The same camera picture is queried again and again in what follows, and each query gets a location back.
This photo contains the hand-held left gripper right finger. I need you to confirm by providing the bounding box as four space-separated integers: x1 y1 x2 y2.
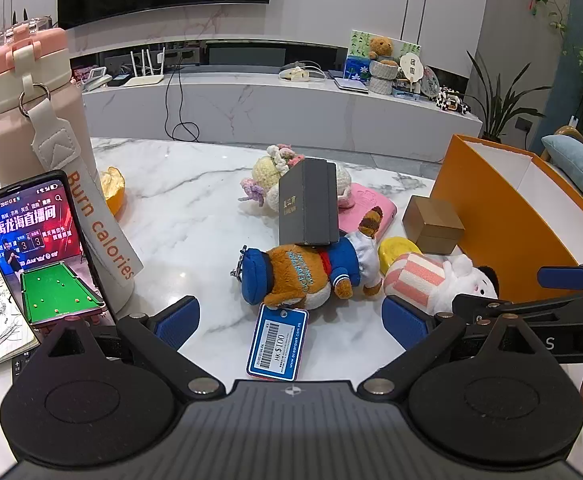
356 295 547 397

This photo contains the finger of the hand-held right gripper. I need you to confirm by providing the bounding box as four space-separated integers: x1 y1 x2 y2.
450 290 583 322
537 257 583 293

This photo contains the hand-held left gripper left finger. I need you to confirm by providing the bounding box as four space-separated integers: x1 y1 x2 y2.
34 296 225 397

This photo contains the pink striped white plush toy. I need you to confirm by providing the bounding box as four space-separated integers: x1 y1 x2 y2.
384 252 499 316

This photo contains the brown cardboard box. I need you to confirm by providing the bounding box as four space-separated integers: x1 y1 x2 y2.
402 195 466 256

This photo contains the orange storage box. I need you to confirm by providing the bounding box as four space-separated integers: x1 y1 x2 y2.
430 133 583 306

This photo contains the blue barcode hang tag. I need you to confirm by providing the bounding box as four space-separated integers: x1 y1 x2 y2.
246 304 309 382

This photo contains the brown plush bear blue outfit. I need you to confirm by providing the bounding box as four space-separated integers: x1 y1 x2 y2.
230 205 385 311

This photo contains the dark grey book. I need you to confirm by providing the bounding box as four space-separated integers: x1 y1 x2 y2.
276 157 342 248

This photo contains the yellow round plastic case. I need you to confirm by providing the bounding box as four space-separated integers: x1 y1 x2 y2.
377 236 422 276

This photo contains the pink snap wallet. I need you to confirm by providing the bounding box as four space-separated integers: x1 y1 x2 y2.
336 182 398 243

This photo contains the orange citrus fruit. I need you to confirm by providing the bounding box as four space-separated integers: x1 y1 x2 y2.
99 166 127 216

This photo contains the wooden chair back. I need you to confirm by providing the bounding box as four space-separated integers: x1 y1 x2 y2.
554 125 583 148

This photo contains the black smartphone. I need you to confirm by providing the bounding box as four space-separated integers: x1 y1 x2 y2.
0 170 117 333

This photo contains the crochet bunny doll with flowers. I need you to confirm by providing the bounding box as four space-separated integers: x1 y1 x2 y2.
239 144 355 216

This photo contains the long-leaf potted plant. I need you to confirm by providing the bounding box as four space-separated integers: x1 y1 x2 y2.
464 50 552 143

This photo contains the black white figurine group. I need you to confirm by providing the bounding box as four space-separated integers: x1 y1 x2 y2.
435 86 472 113

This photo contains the decorative plate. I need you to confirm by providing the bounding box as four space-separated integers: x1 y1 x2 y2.
419 67 442 98

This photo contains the white marble tv cabinet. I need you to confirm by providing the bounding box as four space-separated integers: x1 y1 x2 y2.
0 37 483 163

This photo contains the silver laptop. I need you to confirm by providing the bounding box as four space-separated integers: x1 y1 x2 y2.
332 76 369 92

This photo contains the white router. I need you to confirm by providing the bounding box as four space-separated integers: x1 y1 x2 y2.
122 47 167 88

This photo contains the white round hand fan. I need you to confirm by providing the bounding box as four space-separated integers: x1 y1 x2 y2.
399 51 425 96

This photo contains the white desk telephone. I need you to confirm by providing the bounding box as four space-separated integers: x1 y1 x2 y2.
82 67 113 92

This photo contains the blue floral box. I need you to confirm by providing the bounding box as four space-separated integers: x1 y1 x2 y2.
346 55 372 83

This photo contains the small brown teddy bear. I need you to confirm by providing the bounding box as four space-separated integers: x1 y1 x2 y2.
368 36 397 63

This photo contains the green picture card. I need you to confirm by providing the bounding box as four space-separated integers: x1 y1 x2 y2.
346 30 422 68

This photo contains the black cable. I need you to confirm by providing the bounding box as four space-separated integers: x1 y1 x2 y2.
164 60 200 142

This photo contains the pink water bottle with strap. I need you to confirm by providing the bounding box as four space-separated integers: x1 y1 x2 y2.
0 7 145 306

